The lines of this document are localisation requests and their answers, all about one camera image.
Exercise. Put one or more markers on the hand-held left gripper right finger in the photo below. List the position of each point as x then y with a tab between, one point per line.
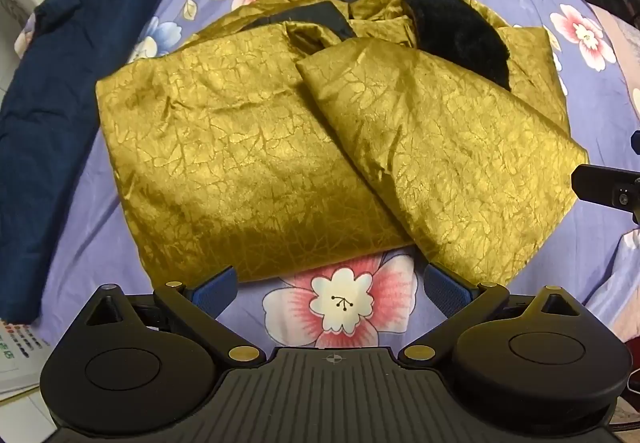
444	290

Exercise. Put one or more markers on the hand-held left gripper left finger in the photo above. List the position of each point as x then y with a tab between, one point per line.
217	287

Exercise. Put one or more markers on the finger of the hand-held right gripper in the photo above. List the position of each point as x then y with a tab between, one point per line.
607	190

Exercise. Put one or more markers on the gold jacket with black lining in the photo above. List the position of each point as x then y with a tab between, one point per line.
260	143

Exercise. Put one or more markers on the purple floral bedsheet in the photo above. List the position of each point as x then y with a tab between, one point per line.
345	303

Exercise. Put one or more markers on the printed paper leaflet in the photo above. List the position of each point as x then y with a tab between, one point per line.
17	353

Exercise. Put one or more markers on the navy blue garment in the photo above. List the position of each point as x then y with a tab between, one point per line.
60	133

